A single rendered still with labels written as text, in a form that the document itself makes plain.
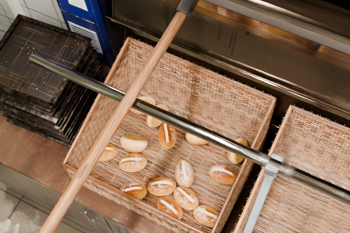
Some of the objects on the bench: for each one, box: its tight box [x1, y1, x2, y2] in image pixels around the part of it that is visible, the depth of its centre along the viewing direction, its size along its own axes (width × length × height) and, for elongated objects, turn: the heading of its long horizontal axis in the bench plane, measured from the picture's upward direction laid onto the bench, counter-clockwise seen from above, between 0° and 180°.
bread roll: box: [130, 96, 156, 114], centre depth 216 cm, size 6×10×7 cm
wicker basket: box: [62, 36, 277, 233], centre depth 198 cm, size 49×56×28 cm
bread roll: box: [228, 137, 248, 164], centre depth 205 cm, size 6×10×7 cm
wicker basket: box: [231, 105, 350, 233], centre depth 181 cm, size 49×56×28 cm
